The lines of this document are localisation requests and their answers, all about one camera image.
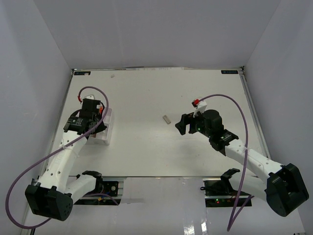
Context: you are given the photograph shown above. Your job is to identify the right aluminium rail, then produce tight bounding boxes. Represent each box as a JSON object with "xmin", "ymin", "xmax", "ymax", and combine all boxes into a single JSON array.
[{"xmin": 238, "ymin": 66, "xmax": 271, "ymax": 159}]

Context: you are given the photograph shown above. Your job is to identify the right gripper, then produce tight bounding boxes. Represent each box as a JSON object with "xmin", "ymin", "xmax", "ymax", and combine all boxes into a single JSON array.
[{"xmin": 175, "ymin": 108, "xmax": 213, "ymax": 139}]

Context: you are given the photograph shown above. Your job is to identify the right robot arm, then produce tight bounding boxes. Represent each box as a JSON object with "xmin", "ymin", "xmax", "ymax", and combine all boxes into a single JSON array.
[{"xmin": 175, "ymin": 110, "xmax": 309, "ymax": 217}]

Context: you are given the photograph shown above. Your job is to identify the purple cable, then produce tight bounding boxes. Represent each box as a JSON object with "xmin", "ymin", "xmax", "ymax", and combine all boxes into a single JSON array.
[
  {"xmin": 5, "ymin": 86, "xmax": 110, "ymax": 230},
  {"xmin": 198, "ymin": 93, "xmax": 254, "ymax": 232}
]

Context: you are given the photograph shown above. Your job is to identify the white compartment tray front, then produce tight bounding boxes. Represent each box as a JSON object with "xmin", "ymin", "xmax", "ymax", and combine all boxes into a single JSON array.
[{"xmin": 86, "ymin": 123, "xmax": 113, "ymax": 146}]

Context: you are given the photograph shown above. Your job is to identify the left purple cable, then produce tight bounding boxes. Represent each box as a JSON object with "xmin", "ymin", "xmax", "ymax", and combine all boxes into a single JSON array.
[{"xmin": 5, "ymin": 86, "xmax": 110, "ymax": 230}]

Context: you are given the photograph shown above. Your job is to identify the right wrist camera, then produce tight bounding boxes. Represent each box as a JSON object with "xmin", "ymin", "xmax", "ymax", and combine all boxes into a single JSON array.
[{"xmin": 192, "ymin": 98, "xmax": 207, "ymax": 118}]

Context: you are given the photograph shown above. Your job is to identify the right black table label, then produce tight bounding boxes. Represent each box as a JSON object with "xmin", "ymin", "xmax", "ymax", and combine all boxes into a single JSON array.
[{"xmin": 221, "ymin": 70, "xmax": 238, "ymax": 74}]

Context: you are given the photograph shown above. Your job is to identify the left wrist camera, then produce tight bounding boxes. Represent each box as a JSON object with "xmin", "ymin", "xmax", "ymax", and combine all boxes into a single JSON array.
[{"xmin": 77, "ymin": 94, "xmax": 95, "ymax": 105}]

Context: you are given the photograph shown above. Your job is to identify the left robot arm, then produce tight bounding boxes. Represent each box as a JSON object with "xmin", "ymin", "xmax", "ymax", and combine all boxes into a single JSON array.
[{"xmin": 25, "ymin": 95, "xmax": 107, "ymax": 221}]

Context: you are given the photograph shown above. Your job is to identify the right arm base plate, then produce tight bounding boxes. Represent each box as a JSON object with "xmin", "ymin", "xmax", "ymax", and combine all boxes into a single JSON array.
[{"xmin": 200, "ymin": 178, "xmax": 237, "ymax": 208}]

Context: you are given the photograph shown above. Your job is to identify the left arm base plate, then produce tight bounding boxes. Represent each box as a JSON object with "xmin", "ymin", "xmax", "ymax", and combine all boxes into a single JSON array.
[{"xmin": 75, "ymin": 180, "xmax": 124, "ymax": 206}]

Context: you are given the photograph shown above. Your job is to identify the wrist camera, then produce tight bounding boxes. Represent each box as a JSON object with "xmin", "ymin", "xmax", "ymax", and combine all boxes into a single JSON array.
[
  {"xmin": 192, "ymin": 98, "xmax": 207, "ymax": 118},
  {"xmin": 77, "ymin": 94, "xmax": 95, "ymax": 105}
]

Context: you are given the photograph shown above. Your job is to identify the black table label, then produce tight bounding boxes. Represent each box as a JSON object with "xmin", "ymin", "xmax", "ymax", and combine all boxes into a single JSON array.
[
  {"xmin": 73, "ymin": 71, "xmax": 91, "ymax": 76},
  {"xmin": 221, "ymin": 70, "xmax": 238, "ymax": 74}
]

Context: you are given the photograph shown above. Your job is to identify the left black table label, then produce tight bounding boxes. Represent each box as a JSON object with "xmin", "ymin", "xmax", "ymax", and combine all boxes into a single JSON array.
[{"xmin": 73, "ymin": 71, "xmax": 91, "ymax": 76}]

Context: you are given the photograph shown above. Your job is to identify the grey eraser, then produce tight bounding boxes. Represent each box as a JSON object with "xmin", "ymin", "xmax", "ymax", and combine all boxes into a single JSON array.
[{"xmin": 162, "ymin": 115, "xmax": 171, "ymax": 124}]

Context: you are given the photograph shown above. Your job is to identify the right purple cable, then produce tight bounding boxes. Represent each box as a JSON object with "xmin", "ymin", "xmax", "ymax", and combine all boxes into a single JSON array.
[{"xmin": 198, "ymin": 93, "xmax": 254, "ymax": 232}]

